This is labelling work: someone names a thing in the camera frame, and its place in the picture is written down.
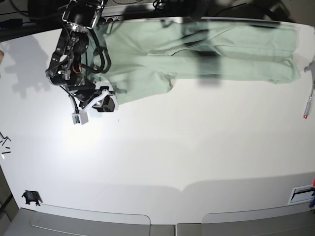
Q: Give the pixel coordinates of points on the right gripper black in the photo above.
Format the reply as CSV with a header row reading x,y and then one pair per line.
x,y
100,97

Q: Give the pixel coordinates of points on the silver screwdriver red tip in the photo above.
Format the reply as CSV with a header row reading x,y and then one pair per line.
x,y
309,103

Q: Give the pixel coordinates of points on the black clamp on table edge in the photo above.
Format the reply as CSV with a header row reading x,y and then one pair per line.
x,y
32,196

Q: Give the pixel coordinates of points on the light green T-shirt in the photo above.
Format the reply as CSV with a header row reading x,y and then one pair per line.
x,y
145,58

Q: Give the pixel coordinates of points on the white power strip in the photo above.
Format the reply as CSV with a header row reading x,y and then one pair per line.
x,y
111,19

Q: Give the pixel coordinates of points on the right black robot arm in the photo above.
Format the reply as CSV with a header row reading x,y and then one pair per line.
x,y
66,69

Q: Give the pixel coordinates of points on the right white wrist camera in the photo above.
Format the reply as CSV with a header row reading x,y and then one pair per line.
x,y
79,118

